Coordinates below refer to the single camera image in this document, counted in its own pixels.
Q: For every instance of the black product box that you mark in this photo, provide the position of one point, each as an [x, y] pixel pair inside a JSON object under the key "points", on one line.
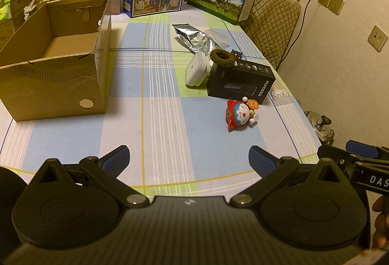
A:
{"points": [[244, 79]]}

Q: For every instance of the wall socket plate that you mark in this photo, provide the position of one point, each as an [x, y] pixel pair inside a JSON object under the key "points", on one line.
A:
{"points": [[336, 6]]}

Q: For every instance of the white power adapter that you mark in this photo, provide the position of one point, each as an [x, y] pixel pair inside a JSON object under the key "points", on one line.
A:
{"points": [[197, 70]]}

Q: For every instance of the small black red part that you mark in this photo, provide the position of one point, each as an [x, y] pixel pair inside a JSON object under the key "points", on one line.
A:
{"points": [[237, 54]]}

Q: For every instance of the quilted beige chair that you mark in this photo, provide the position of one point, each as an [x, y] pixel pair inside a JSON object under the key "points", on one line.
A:
{"points": [[270, 26]]}

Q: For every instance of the cotton swab pack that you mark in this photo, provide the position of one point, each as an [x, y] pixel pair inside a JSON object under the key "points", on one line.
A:
{"points": [[280, 93]]}

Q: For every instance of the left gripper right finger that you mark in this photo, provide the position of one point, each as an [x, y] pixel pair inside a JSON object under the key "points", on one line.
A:
{"points": [[274, 172]]}

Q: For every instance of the clear plastic cup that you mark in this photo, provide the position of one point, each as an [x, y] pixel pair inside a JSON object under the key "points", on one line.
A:
{"points": [[219, 39]]}

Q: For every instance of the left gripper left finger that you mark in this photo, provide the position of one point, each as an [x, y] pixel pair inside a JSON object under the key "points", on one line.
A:
{"points": [[103, 173]]}

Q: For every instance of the cardboard box with tissues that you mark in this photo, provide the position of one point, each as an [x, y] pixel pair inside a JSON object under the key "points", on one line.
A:
{"points": [[12, 17]]}

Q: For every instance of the person's right hand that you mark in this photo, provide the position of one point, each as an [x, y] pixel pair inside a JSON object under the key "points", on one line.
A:
{"points": [[380, 237]]}

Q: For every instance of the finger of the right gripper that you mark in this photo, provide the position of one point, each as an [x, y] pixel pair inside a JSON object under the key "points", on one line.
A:
{"points": [[361, 149]]}

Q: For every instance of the silver foil pouch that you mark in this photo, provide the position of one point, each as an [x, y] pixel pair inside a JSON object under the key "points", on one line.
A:
{"points": [[194, 39]]}

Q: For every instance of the wall switch plate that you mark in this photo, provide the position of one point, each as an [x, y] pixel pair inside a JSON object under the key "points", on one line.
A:
{"points": [[377, 38]]}

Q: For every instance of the open cardboard box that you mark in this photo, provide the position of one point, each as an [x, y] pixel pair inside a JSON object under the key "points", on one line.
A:
{"points": [[55, 64]]}

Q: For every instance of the red Doraemon figurine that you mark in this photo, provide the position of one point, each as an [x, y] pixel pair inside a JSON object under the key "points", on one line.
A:
{"points": [[241, 113]]}

